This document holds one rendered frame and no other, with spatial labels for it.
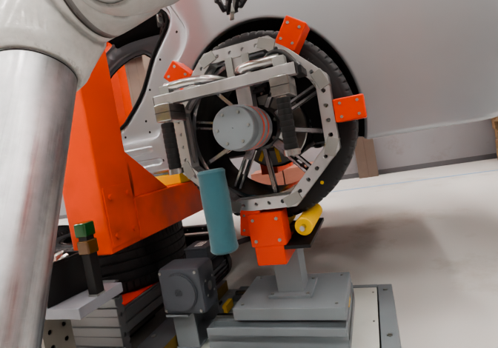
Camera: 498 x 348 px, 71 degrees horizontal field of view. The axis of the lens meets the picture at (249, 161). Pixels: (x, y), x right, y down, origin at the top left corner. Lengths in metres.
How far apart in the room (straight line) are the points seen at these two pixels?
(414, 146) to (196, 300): 5.20
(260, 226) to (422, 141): 5.17
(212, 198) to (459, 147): 5.49
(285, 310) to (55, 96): 1.04
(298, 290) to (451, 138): 5.13
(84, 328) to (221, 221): 0.74
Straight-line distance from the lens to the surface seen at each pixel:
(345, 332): 1.27
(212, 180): 1.06
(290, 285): 1.38
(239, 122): 0.99
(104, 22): 0.51
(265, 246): 1.17
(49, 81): 0.49
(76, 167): 1.28
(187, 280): 1.32
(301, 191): 1.15
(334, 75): 1.17
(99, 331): 1.54
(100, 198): 1.24
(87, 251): 1.10
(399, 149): 6.11
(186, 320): 1.46
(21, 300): 0.41
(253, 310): 1.35
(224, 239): 1.09
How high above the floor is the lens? 0.78
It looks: 2 degrees down
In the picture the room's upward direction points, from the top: 10 degrees counter-clockwise
